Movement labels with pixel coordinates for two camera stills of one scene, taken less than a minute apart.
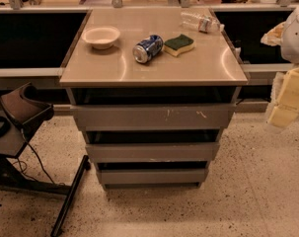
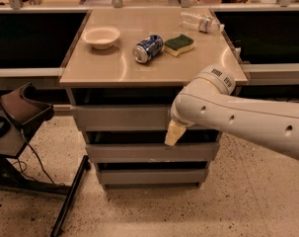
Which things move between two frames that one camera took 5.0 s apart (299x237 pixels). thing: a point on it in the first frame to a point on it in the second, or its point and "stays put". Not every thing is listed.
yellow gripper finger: x=292 y=98 to x=174 y=133
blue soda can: x=147 y=48 stays put
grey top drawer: x=155 y=118 stays put
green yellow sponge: x=176 y=45 stays put
